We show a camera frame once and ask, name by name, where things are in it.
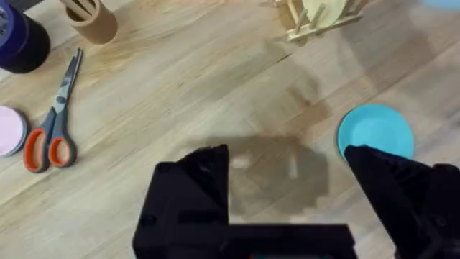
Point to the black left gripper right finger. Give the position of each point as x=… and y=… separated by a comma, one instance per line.
x=399, y=194

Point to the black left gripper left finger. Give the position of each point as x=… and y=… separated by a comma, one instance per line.
x=190, y=201

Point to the wooden peg dish rack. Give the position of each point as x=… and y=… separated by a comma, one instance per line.
x=309, y=19

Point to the turquoise plate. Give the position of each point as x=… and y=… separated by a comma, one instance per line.
x=377, y=129

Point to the light blue plate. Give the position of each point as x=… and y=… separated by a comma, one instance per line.
x=442, y=3

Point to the pale yellow plate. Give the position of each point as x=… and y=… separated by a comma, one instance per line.
x=327, y=11

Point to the brown cardboard tube holder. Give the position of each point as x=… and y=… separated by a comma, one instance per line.
x=94, y=19

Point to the dark blue tape roll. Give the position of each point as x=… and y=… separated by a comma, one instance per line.
x=21, y=39

